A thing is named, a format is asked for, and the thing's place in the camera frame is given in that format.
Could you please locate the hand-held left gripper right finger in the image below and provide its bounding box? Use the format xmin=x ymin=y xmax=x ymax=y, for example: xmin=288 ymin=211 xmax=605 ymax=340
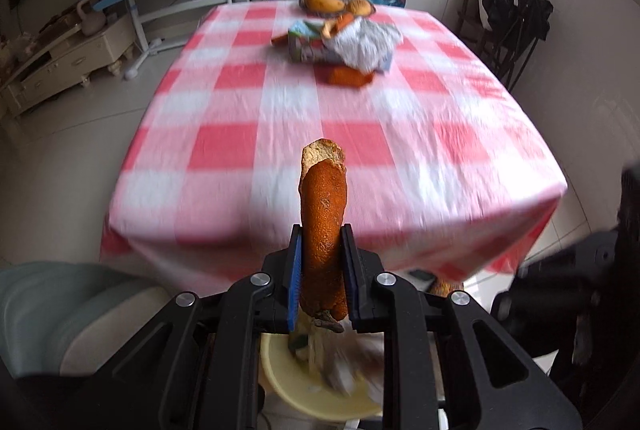
xmin=341 ymin=225 xmax=582 ymax=430

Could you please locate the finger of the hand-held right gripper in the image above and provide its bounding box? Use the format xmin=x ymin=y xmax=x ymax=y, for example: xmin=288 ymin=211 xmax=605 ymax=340
xmin=491 ymin=229 xmax=622 ymax=327

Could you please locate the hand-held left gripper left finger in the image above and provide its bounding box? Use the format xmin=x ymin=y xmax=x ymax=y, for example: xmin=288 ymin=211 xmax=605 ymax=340
xmin=75 ymin=225 xmax=303 ymax=430

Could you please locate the long orange peel strip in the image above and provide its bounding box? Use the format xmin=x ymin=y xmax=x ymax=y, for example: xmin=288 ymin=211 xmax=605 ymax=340
xmin=298 ymin=138 xmax=349 ymax=333

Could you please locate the yellow trash bin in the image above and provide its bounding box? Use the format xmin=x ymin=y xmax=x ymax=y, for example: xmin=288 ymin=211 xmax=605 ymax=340
xmin=260 ymin=330 xmax=386 ymax=421

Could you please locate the light blue milk carton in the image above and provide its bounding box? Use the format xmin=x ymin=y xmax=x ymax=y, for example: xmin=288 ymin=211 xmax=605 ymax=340
xmin=286 ymin=20 xmax=351 ymax=63

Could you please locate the red white checkered tablecloth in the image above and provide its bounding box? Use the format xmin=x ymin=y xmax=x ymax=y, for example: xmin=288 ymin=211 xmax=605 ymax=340
xmin=99 ymin=1 xmax=568 ymax=295

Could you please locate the black jacket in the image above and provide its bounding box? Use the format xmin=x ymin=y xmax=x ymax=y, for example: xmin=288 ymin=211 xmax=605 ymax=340
xmin=482 ymin=0 xmax=553 ymax=43

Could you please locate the grey green chair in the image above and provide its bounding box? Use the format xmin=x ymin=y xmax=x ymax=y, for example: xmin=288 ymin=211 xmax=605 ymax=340
xmin=0 ymin=261 xmax=173 ymax=381

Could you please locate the dark wooden chair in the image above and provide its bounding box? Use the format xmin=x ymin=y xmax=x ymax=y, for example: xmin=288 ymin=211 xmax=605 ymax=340
xmin=457 ymin=0 xmax=531 ymax=90

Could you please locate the glass fruit plate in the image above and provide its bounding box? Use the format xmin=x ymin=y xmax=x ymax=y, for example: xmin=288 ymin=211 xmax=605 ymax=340
xmin=298 ymin=0 xmax=377 ymax=18

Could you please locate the cream low cabinet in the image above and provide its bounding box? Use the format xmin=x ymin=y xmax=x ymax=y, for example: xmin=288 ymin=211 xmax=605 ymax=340
xmin=0 ymin=12 xmax=138 ymax=115

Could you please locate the beige vase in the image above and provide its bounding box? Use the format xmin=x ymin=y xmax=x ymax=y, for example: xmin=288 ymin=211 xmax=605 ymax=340
xmin=75 ymin=0 xmax=108 ymax=35

